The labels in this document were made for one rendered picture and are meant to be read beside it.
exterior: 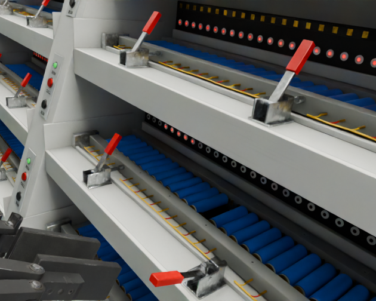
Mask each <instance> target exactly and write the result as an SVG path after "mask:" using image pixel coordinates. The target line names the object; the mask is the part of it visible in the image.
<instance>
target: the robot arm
mask: <svg viewBox="0 0 376 301"><path fill-rule="evenodd" d="M3 215H4V214H3V212H2V211H0V301H40V300H50V301H63V300H64V301H72V300H106V298H107V296H108V294H109V292H110V290H111V289H112V287H113V285H114V283H115V281H116V279H117V277H118V275H119V274H120V272H121V270H122V268H121V267H120V265H119V264H118V263H117V262H105V261H101V260H93V259H94V257H95V255H96V254H97V251H98V249H99V248H100V246H101V243H100V241H99V240H98V239H97V238H90V237H85V236H78V235H71V234H64V233H59V232H53V231H45V230H41V229H34V228H27V227H22V226H21V227H20V225H21V223H22V221H23V217H22V216H21V215H20V214H18V213H15V212H12V213H11V215H10V217H9V219H8V220H7V221H6V220H1V218H2V216H3ZM19 227H20V229H19ZM6 253H7V254H6ZM5 254H6V256H5ZM4 256H5V258H3V257H4Z"/></svg>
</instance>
